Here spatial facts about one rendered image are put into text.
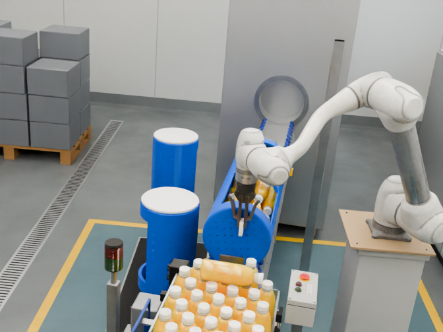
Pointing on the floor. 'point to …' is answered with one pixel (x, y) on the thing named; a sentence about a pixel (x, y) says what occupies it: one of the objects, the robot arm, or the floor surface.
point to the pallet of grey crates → (45, 90)
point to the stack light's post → (113, 307)
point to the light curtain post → (321, 157)
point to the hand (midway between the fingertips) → (241, 226)
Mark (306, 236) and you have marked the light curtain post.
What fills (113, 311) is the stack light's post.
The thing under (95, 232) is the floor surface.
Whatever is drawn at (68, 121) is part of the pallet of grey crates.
